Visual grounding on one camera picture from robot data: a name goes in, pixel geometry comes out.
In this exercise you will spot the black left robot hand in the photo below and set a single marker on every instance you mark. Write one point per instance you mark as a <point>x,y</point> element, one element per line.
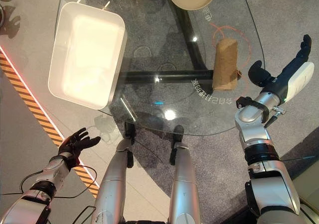
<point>74,144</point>

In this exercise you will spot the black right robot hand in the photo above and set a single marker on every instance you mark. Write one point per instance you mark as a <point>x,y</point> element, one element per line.
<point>291,72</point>

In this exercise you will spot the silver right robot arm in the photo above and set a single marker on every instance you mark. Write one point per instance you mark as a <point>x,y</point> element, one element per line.
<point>264,154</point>

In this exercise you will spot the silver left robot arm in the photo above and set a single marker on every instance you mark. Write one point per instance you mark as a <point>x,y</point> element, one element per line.
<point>32,194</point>

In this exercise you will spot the folded brown cloth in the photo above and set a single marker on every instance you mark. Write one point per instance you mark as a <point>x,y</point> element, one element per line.
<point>225,66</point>

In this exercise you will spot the white rectangular plastic basket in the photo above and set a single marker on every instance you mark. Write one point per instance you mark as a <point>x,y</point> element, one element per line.
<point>86,54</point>

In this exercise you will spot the silver left robot leg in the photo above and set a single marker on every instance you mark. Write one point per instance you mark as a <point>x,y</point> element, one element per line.
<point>112,179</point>

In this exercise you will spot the silver robot leg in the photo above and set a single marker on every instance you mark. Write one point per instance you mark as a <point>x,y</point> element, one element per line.
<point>183,181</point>
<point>112,179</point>

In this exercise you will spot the yellow black hazard tape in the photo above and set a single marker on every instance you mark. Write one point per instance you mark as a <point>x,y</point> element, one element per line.
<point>37,109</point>

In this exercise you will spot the silver right robot leg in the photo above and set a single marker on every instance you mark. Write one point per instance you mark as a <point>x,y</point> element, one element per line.
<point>183,181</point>

